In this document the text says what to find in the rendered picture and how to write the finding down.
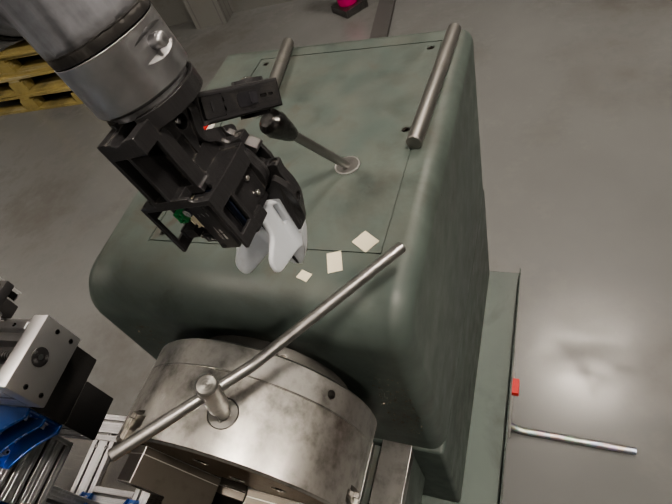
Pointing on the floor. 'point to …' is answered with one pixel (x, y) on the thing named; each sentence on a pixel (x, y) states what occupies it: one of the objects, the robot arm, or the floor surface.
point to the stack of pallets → (29, 81)
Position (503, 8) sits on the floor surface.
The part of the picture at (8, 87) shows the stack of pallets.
